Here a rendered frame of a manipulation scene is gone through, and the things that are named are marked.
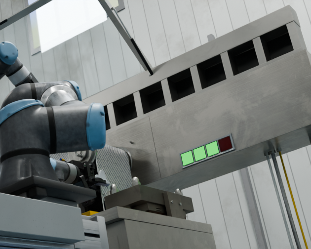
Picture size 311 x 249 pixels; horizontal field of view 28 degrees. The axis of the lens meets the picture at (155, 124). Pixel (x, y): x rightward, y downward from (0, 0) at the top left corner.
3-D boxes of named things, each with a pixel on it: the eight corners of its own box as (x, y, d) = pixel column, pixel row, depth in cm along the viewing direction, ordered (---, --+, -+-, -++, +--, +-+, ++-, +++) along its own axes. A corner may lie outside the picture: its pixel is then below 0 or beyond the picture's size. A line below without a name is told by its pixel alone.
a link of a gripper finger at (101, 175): (112, 170, 242) (95, 167, 236) (115, 185, 240) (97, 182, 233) (107, 173, 244) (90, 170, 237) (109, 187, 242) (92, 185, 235)
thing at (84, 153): (80, 139, 248) (89, 152, 244) (83, 140, 250) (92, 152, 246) (68, 151, 250) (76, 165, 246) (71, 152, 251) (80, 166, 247)
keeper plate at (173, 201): (168, 220, 235) (162, 192, 239) (181, 222, 243) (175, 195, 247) (173, 218, 234) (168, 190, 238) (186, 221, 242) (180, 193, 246)
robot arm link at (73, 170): (71, 179, 220) (54, 185, 223) (79, 180, 224) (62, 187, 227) (68, 159, 223) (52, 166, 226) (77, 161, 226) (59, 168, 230)
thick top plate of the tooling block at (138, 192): (106, 212, 231) (103, 196, 233) (162, 222, 263) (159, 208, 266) (141, 199, 223) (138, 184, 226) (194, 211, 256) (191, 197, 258)
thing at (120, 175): (102, 203, 238) (95, 158, 245) (136, 210, 257) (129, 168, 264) (103, 202, 238) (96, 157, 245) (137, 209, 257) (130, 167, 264)
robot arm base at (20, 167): (31, 182, 134) (26, 140, 138) (-19, 202, 141) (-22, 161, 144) (74, 191, 147) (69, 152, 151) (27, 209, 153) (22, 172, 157)
